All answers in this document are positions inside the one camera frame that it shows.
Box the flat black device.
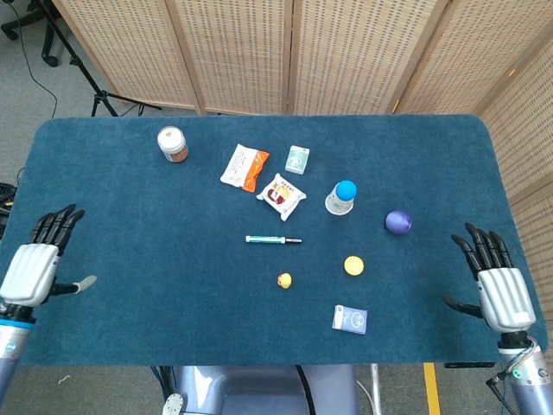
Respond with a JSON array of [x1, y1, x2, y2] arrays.
[[443, 361, 497, 370]]

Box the blue card box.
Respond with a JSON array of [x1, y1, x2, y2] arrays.
[[332, 304, 369, 335]]

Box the grey-blue robot torso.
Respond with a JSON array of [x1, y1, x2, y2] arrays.
[[162, 365, 359, 415]]

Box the teal table mat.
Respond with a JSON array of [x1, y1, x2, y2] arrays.
[[8, 114, 550, 368]]

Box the green marker pen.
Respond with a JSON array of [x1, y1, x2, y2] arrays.
[[245, 234, 303, 245]]

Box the blue ball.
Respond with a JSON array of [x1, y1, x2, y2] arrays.
[[335, 180, 359, 203]]

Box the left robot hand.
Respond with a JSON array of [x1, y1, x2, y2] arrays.
[[0, 204, 98, 323]]

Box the black cable bundle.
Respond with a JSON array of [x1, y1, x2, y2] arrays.
[[0, 166, 25, 243]]

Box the white snack packet red print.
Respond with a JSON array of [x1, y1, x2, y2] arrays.
[[256, 172, 308, 222]]

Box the white and orange snack packet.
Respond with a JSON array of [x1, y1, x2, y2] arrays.
[[219, 144, 270, 193]]

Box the green tissue pack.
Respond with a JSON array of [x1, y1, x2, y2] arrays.
[[284, 145, 311, 175]]

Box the wicker folding screen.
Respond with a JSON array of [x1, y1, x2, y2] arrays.
[[51, 0, 553, 323]]

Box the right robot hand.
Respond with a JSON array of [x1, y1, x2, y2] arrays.
[[442, 222, 537, 333]]

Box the floral paper cup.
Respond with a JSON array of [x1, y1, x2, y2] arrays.
[[324, 182, 355, 216]]

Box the yellow round object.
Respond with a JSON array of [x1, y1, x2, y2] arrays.
[[343, 255, 365, 277]]

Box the white table leg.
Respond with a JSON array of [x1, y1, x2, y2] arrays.
[[370, 363, 384, 415]]

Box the purple egg ball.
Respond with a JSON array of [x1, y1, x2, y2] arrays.
[[385, 209, 413, 236]]

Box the black office chair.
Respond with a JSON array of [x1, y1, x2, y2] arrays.
[[0, 0, 61, 68]]

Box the white-lidded jar of granules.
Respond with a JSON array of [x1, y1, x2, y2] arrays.
[[156, 125, 190, 164]]

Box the black floor cable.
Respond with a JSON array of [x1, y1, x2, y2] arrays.
[[7, 0, 60, 120]]

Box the black tripod stand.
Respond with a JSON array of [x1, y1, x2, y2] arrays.
[[36, 0, 163, 118]]

